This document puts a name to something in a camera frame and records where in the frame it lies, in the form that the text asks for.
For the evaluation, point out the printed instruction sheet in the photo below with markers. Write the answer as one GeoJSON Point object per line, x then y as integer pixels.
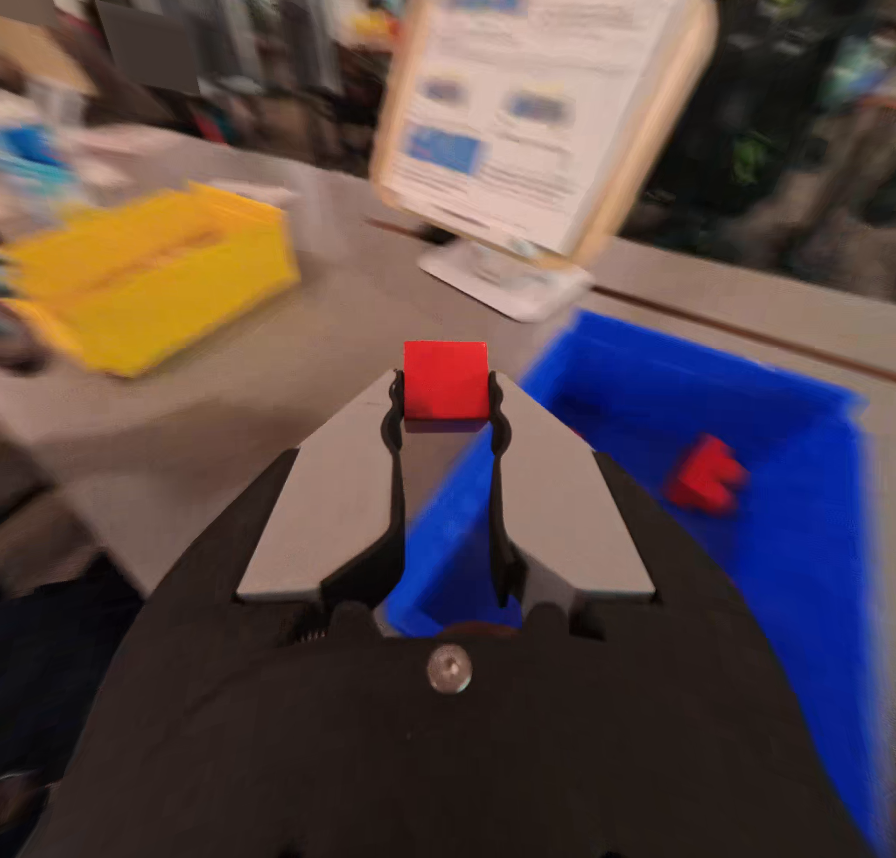
{"type": "Point", "coordinates": [525, 102]}

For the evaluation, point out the red two-stud plastic brick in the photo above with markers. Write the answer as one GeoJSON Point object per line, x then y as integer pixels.
{"type": "Point", "coordinates": [703, 480]}

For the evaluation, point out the red wooden cube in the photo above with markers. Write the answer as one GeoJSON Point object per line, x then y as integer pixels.
{"type": "Point", "coordinates": [444, 382]}

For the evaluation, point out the yellow plastic bin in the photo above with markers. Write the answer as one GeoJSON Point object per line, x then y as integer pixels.
{"type": "Point", "coordinates": [175, 277]}

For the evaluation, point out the blue plastic bin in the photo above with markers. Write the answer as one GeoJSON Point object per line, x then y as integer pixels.
{"type": "Point", "coordinates": [770, 396]}

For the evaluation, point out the instruction sheet on stand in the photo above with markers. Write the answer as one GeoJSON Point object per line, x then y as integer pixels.
{"type": "Point", "coordinates": [672, 137]}

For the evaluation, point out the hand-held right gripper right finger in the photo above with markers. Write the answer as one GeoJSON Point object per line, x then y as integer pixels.
{"type": "Point", "coordinates": [574, 522]}

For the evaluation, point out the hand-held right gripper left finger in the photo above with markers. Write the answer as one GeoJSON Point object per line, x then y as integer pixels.
{"type": "Point", "coordinates": [322, 515]}

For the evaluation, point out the white stand base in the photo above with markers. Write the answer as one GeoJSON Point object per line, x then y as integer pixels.
{"type": "Point", "coordinates": [504, 291]}

